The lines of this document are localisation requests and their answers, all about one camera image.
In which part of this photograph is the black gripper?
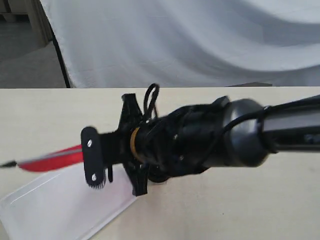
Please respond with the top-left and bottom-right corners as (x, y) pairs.
(80, 93), (175, 196)

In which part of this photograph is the black cable loop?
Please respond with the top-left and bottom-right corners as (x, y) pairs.
(143, 83), (161, 123)

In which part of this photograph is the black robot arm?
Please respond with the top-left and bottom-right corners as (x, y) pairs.
(80, 93), (320, 196)

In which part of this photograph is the black round object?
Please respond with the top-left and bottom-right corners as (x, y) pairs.
(148, 171), (170, 185)

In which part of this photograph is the black backdrop stand pole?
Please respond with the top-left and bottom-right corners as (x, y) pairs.
(50, 26), (71, 88)

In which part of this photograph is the white plastic tray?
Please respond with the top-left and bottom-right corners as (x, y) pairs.
(0, 164), (136, 240)

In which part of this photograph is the red flag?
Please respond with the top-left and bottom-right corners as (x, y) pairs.
(0, 145), (83, 173)

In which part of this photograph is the white backdrop cloth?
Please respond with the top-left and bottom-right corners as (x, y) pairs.
(41, 0), (320, 88)

